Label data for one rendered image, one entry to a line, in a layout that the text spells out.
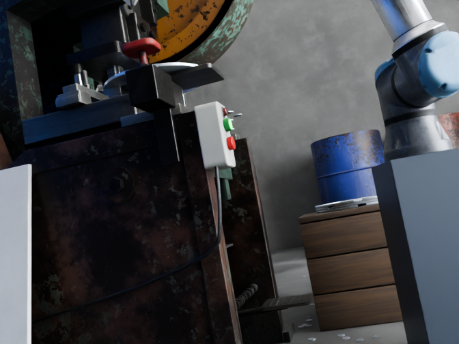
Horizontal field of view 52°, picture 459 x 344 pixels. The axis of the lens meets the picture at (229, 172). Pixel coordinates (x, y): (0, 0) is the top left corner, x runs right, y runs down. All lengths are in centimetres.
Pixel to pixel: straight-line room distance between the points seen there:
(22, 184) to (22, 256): 16
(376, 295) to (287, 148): 316
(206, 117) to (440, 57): 47
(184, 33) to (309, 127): 298
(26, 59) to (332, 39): 367
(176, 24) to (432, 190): 108
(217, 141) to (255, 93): 374
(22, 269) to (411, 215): 83
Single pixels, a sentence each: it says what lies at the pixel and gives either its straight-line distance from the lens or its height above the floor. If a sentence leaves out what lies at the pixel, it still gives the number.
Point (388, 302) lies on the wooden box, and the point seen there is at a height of 6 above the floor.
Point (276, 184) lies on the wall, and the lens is 454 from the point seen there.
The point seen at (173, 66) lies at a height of 78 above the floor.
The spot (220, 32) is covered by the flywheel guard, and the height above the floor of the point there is 101.
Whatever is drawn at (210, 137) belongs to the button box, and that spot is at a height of 55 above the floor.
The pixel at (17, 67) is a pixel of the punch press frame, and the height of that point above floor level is 86.
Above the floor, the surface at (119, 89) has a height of 77.
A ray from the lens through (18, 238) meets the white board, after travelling 112.
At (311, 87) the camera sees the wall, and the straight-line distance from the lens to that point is 461.
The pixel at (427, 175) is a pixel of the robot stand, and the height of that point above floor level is 40.
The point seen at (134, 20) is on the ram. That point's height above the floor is 95.
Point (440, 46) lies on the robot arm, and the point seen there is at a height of 64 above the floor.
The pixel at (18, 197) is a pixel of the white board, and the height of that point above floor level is 51.
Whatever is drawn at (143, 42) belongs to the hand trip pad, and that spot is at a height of 75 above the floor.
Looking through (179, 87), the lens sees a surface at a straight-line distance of 132.
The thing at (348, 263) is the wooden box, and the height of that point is 19.
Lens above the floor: 39
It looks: 5 degrees up
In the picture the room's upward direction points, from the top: 10 degrees counter-clockwise
